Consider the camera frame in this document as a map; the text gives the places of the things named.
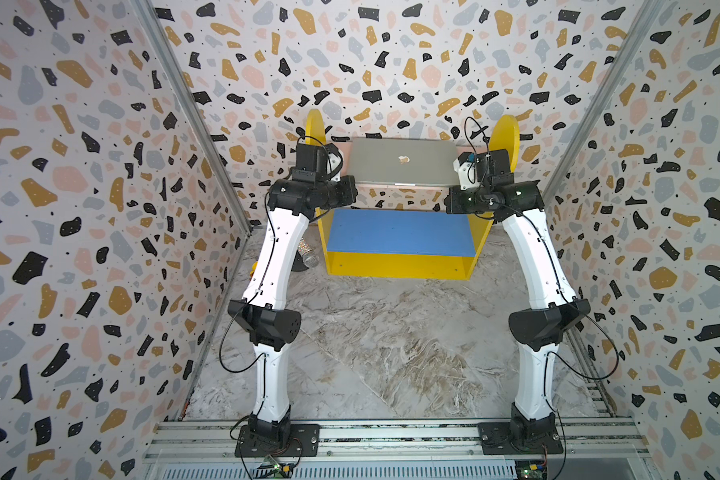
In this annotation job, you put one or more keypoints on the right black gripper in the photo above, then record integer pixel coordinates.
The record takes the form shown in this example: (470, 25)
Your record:
(453, 204)

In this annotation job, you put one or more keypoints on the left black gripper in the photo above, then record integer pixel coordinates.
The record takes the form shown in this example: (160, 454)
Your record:
(349, 183)

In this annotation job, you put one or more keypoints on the silver laptop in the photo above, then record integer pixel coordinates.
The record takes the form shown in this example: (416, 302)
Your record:
(403, 162)

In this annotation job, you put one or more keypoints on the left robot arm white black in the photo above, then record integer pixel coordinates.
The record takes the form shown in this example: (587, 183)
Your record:
(290, 207)

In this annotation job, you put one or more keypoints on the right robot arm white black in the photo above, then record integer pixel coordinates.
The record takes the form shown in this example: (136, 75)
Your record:
(554, 307)

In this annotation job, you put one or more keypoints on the glitter tube on black base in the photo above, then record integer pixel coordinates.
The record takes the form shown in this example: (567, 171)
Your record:
(307, 257)

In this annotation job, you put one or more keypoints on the yellow shelf pink blue boards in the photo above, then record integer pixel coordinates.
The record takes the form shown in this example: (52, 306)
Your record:
(402, 243)

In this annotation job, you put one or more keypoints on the right circuit board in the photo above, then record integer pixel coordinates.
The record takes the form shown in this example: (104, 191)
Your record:
(530, 470)

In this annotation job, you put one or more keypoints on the left green circuit board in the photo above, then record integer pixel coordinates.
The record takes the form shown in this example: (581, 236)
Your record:
(272, 468)

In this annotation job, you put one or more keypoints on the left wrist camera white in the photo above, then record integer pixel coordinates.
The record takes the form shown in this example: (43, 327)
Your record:
(317, 163)

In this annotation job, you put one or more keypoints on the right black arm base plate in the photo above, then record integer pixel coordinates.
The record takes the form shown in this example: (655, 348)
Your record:
(518, 437)

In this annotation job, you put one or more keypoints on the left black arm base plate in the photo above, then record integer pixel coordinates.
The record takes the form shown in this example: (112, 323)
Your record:
(295, 440)

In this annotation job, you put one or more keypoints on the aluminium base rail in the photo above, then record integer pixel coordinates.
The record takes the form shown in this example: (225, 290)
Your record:
(594, 448)

